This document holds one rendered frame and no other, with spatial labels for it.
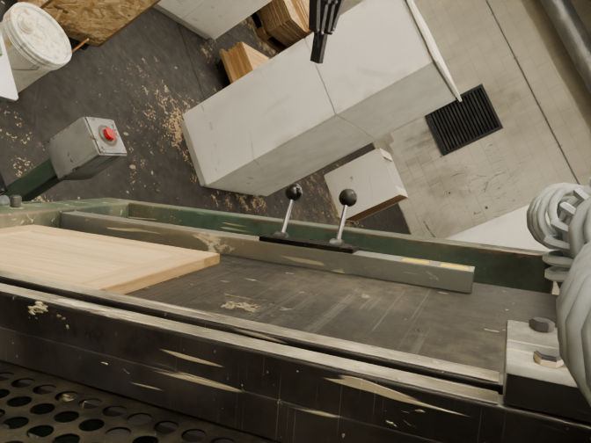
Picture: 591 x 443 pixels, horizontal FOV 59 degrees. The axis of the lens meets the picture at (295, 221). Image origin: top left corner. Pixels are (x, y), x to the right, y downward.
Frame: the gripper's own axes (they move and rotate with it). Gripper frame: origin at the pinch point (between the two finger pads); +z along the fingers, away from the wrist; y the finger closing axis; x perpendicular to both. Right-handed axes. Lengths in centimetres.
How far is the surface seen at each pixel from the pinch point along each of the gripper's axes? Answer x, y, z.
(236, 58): -263, -231, 90
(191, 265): 21, 54, 30
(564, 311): 79, 89, -17
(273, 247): 24, 35, 32
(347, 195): 30.8, 22.8, 20.0
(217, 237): 12, 39, 34
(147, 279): 24, 65, 26
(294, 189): 19.9, 26.3, 22.5
